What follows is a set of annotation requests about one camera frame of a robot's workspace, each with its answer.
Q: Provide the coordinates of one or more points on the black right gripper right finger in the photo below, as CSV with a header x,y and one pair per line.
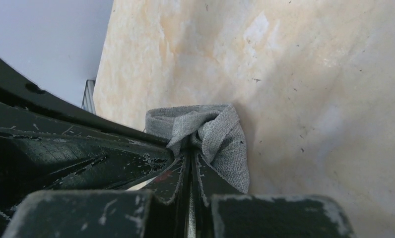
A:
x,y
221,211

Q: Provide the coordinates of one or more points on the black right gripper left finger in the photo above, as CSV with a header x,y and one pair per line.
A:
x,y
159,210

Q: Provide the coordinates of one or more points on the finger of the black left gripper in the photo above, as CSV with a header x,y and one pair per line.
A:
x,y
17,91
40,153

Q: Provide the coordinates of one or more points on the grey cloth napkin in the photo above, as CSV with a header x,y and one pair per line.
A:
x,y
214,130

